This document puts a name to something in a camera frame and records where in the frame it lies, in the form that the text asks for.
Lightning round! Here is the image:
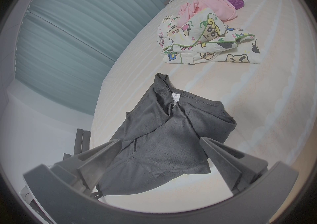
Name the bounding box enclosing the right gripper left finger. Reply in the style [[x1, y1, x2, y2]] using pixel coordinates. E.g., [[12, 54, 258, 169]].
[[53, 138, 122, 192]]

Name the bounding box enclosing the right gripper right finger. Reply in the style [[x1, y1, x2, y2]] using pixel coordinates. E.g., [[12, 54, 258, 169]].
[[199, 137, 269, 192]]

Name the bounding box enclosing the black T-shirt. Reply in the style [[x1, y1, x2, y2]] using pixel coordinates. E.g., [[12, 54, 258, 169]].
[[95, 73, 237, 197]]

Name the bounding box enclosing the bed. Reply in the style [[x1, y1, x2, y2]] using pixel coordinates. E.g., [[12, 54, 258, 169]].
[[90, 0, 313, 209]]

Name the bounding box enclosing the blue-green curtain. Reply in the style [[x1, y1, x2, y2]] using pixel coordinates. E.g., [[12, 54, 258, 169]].
[[14, 11, 115, 117], [28, 0, 179, 63]]

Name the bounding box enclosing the white printed pyjama top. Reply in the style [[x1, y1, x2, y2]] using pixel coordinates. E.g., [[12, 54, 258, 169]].
[[157, 8, 261, 65]]

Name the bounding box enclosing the pink garment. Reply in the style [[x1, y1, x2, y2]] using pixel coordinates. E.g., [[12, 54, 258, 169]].
[[177, 0, 238, 28]]

